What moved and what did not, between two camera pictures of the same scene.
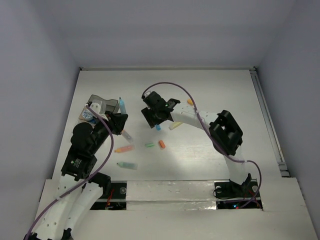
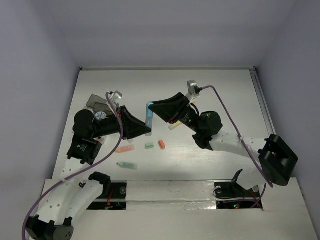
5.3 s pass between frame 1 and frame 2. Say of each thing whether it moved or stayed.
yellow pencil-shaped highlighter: stayed
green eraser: stayed
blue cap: moved
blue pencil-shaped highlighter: moved
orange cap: stayed
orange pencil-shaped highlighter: stayed
